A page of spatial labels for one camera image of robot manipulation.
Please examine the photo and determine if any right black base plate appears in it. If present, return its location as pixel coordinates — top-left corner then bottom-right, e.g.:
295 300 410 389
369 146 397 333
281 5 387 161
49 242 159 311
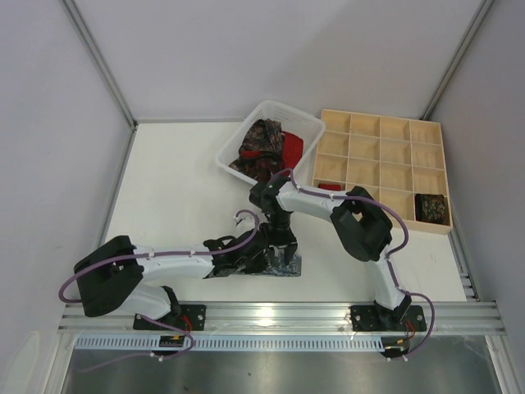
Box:
349 304 427 332

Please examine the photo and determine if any rolled red tie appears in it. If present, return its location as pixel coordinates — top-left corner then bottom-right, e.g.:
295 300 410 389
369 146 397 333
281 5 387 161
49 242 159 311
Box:
318 183 341 191

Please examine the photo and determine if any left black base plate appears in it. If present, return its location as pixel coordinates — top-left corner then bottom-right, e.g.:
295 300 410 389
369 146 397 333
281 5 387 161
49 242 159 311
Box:
133 304 207 332

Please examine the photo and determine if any wooden compartment tray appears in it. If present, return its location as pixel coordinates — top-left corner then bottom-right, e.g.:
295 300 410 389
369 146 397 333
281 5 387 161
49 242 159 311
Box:
311 109 453 235

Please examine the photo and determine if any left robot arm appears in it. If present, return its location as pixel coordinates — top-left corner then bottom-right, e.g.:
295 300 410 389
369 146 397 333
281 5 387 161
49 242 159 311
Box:
74 231 269 320

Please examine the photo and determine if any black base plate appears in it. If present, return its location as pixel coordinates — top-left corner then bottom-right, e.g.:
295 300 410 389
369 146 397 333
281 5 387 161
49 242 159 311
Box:
349 304 427 332
133 304 207 332

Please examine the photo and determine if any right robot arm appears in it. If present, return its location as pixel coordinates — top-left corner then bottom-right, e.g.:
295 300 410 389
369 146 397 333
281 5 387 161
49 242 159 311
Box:
249 172 412 322

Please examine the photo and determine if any rolled dark patterned tie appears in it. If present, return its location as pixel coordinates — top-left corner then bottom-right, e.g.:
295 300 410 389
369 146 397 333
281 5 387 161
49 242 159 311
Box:
414 194 449 225

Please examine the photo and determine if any white plastic basket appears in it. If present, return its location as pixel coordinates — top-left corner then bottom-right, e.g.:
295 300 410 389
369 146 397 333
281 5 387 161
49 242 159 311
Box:
215 100 326 185

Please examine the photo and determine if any blue-grey floral tie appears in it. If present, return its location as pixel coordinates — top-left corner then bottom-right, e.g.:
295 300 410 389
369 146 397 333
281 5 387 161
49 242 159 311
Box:
205 250 302 279

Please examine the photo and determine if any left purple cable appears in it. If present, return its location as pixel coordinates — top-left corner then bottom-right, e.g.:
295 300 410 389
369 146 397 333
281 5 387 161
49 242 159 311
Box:
59 209 260 304

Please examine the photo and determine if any white slotted cable duct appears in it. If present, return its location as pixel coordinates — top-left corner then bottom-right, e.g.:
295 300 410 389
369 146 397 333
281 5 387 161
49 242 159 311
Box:
75 334 385 352

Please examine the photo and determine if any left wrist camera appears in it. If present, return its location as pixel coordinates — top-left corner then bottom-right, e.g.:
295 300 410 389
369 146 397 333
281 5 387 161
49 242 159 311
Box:
234 213 255 228

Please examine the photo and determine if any dark floral tie in basket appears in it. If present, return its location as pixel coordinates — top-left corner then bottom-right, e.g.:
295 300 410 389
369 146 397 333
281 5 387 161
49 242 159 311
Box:
229 119 284 183

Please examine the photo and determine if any red tie in basket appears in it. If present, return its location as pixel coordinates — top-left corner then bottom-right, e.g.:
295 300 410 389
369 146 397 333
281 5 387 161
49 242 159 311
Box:
240 131 304 168

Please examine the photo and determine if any aluminium mounting rail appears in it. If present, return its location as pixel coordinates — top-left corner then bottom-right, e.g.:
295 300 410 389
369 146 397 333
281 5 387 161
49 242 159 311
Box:
58 301 506 336

